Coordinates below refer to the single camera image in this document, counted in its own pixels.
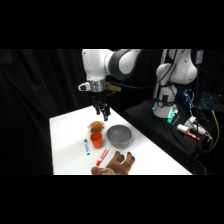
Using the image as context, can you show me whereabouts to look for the yellow cable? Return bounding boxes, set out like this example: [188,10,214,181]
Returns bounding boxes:
[207,110,221,155]

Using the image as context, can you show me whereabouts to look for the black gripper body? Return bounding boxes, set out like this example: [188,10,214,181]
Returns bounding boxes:
[91,90,108,108]

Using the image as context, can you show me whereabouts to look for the blue lit keyboard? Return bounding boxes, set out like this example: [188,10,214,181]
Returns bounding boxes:
[199,93,223,112]

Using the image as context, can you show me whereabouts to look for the black robot stand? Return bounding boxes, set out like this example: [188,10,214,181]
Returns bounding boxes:
[123,98,221,176]

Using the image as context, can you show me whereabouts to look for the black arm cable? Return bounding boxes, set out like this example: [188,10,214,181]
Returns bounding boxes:
[105,49,179,91]

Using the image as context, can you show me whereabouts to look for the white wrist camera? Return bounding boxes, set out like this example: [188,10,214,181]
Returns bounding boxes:
[77,81,92,93]

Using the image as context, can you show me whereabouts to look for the black curtain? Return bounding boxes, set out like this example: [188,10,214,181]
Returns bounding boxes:
[0,49,224,176]

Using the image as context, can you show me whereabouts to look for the red marker pen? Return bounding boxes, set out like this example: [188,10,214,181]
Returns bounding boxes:
[95,147,110,167]

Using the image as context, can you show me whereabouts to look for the grey metal bowl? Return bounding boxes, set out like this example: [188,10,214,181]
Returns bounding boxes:
[106,124,133,149]

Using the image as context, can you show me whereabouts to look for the white and red marker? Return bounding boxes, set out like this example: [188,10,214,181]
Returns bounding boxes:
[176,123,202,142]

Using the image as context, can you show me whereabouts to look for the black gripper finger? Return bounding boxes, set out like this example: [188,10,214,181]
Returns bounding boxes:
[101,103,111,122]
[93,102,102,116]

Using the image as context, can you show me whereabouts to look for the orange plastic cup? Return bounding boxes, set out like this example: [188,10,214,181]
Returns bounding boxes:
[90,132,104,150]

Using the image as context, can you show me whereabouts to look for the brown plush toy animal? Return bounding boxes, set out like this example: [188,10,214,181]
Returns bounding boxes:
[90,150,136,176]

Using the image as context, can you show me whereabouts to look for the blue marker pen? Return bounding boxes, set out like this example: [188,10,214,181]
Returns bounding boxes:
[83,138,91,156]

